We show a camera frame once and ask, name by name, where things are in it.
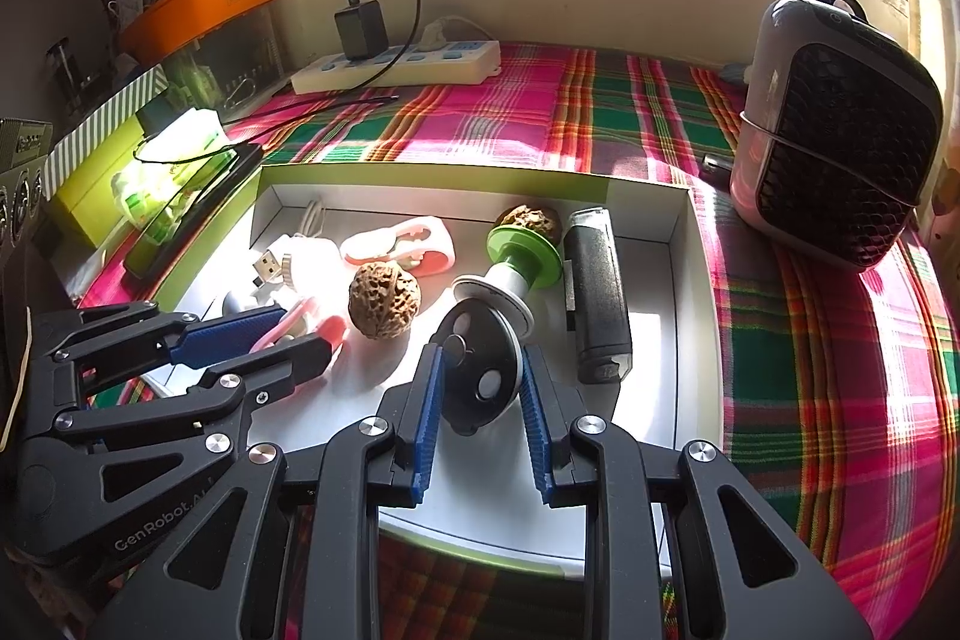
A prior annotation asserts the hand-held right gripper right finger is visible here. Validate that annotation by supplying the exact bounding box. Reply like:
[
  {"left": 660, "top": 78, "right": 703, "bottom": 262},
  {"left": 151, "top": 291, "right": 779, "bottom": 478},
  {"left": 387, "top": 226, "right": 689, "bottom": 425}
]
[{"left": 521, "top": 344, "right": 875, "bottom": 640}]

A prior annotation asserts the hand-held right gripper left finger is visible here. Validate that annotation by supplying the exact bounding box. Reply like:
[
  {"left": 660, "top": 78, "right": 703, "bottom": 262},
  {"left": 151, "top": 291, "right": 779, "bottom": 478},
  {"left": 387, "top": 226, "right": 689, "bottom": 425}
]
[{"left": 90, "top": 342, "right": 445, "bottom": 640}]

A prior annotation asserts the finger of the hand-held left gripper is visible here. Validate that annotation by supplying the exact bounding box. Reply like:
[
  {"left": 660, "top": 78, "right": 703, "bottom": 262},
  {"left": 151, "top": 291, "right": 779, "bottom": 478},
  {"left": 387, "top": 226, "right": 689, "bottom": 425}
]
[
  {"left": 52, "top": 334, "right": 333, "bottom": 453},
  {"left": 26, "top": 301, "right": 290, "bottom": 397}
]

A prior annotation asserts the pink plastic clip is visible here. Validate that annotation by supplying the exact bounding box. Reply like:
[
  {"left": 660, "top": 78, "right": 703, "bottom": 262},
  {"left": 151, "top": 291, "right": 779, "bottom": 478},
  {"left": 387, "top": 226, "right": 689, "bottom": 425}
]
[
  {"left": 340, "top": 216, "right": 457, "bottom": 277},
  {"left": 251, "top": 299, "right": 350, "bottom": 360}
]

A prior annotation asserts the black round disc gadget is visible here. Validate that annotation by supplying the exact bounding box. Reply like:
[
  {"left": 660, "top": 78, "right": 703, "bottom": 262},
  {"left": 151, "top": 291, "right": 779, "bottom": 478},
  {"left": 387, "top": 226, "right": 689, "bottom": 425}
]
[{"left": 433, "top": 300, "right": 526, "bottom": 437}]

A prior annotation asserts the grey usb cable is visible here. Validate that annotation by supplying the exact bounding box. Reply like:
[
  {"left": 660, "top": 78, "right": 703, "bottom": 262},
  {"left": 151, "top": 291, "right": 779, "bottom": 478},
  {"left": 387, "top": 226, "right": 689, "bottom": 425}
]
[{"left": 251, "top": 201, "right": 331, "bottom": 292}]

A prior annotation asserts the pitted brown walnut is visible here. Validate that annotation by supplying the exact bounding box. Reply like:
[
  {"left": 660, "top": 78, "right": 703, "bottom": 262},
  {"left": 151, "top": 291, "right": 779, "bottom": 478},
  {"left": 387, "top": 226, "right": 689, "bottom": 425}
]
[{"left": 347, "top": 261, "right": 422, "bottom": 341}]

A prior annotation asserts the black rectangular electric device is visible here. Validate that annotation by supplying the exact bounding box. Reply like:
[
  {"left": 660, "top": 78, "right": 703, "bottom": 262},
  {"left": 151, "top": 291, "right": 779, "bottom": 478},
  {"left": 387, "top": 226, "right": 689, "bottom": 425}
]
[{"left": 562, "top": 206, "right": 632, "bottom": 384}]

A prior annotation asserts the green cardboard box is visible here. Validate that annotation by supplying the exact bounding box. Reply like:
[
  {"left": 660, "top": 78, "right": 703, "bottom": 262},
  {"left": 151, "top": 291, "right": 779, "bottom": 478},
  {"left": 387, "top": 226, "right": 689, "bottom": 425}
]
[{"left": 124, "top": 162, "right": 725, "bottom": 581}]

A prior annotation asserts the green white spool-shaped holder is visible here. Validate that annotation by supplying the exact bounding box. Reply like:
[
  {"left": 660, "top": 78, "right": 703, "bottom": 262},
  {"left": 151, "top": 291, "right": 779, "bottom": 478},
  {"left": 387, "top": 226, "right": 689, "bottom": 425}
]
[{"left": 452, "top": 225, "right": 563, "bottom": 335}]

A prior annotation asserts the wrinkled brown walnut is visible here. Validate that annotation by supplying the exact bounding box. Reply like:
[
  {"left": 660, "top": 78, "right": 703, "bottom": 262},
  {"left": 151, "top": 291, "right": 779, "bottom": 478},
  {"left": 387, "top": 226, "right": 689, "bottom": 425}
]
[{"left": 496, "top": 203, "right": 563, "bottom": 247}]

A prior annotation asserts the black phone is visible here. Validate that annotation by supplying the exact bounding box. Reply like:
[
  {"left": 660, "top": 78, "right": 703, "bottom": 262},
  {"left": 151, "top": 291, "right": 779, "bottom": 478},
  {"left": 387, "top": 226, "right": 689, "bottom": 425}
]
[{"left": 124, "top": 143, "right": 265, "bottom": 281}]

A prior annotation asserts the green white tissue pack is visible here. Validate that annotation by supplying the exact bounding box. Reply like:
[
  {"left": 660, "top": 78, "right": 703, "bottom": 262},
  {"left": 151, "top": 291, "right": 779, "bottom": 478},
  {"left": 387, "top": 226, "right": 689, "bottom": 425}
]
[{"left": 112, "top": 111, "right": 233, "bottom": 229}]

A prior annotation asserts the green white striped box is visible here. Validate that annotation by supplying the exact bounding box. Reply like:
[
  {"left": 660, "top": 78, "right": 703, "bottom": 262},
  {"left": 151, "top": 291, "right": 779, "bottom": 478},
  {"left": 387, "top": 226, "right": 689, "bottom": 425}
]
[{"left": 41, "top": 66, "right": 170, "bottom": 199}]

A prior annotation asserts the clear glass tank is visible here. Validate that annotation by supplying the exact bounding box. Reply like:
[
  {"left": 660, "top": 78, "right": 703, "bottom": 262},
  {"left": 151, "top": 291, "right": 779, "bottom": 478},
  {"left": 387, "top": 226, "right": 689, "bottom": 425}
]
[{"left": 161, "top": 2, "right": 290, "bottom": 101}]

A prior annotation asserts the glass jar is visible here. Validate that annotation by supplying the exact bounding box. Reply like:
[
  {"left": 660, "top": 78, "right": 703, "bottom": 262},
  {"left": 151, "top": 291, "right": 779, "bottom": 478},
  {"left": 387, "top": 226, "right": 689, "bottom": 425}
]
[{"left": 45, "top": 38, "right": 83, "bottom": 120}]

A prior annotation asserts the orange box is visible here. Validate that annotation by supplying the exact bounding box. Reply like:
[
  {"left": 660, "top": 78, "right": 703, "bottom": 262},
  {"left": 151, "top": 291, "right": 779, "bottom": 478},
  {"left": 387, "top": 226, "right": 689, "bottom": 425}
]
[{"left": 120, "top": 0, "right": 278, "bottom": 64}]

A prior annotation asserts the black charger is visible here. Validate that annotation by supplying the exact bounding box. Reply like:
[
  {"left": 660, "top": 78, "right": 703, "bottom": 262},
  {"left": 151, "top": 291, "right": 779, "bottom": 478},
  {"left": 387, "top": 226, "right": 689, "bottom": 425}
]
[{"left": 334, "top": 1, "right": 389, "bottom": 61}]

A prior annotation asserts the white power strip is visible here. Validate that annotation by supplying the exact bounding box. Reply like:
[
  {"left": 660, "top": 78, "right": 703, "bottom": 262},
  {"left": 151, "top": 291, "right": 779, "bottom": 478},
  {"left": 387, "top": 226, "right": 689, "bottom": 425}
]
[{"left": 290, "top": 38, "right": 502, "bottom": 95}]

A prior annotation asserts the white power plug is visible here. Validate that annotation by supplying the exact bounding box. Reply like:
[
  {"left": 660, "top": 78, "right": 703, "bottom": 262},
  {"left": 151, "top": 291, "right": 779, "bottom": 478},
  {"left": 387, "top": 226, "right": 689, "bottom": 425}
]
[{"left": 420, "top": 14, "right": 481, "bottom": 49}]

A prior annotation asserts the white black mini heater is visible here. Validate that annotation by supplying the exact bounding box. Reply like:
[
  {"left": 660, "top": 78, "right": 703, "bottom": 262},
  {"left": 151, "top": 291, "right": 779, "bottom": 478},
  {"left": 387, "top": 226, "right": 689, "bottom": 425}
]
[{"left": 730, "top": 0, "right": 944, "bottom": 272}]

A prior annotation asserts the black loose cable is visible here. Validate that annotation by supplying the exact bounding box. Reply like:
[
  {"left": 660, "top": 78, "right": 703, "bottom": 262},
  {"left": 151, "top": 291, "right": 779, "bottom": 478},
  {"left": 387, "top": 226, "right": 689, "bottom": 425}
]
[{"left": 135, "top": 94, "right": 400, "bottom": 165}]

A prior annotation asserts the black charger cable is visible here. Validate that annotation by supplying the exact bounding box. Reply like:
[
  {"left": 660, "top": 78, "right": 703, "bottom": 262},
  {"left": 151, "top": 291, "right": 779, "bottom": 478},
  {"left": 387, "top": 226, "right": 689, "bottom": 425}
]
[{"left": 346, "top": 0, "right": 422, "bottom": 86}]

